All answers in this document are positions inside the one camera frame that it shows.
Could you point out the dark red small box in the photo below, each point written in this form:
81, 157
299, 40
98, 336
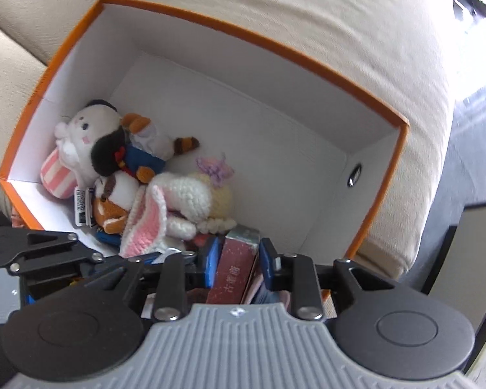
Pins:
231, 267

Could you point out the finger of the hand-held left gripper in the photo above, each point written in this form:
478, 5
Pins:
52, 251

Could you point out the white pink crochet bunny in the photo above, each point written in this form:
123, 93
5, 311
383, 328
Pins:
178, 194

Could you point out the crochet doll with purple bow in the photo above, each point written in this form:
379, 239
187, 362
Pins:
222, 198

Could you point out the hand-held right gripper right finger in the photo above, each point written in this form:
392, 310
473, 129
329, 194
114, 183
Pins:
267, 265

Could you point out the white bunny plush striped cup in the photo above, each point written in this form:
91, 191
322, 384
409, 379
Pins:
85, 123

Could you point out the beige fabric sofa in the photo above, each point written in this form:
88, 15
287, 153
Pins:
307, 28

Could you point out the orange cardboard box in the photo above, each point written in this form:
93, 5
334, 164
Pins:
267, 129

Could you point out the orange plush blue sailor outfit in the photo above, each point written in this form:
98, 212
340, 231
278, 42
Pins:
113, 186

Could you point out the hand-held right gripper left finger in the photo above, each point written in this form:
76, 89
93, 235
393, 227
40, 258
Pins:
212, 263

